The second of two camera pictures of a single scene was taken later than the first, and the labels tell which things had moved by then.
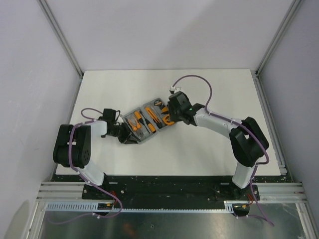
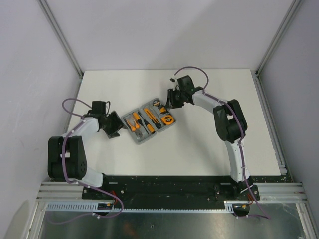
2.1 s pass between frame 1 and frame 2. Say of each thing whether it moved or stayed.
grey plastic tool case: stayed
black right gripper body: moved
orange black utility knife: stayed
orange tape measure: stayed
